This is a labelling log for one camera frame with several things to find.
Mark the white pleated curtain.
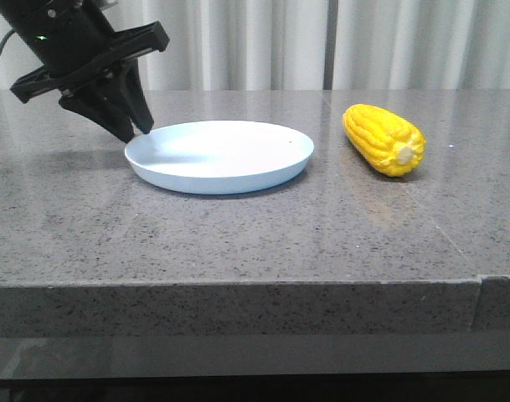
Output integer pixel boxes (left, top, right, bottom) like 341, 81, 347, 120
0, 0, 329, 91
323, 1, 510, 90

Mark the white pleated curtain left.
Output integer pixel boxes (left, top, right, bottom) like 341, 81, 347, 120
0, 0, 329, 91

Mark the light blue round plate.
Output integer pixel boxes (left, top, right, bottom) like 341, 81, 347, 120
125, 121, 314, 195

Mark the white pleated curtain right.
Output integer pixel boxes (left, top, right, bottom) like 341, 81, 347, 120
323, 1, 510, 90

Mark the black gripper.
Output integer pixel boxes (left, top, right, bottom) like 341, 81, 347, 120
0, 1, 169, 143

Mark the yellow toy corn cob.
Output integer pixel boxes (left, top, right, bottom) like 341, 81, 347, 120
343, 104, 426, 177

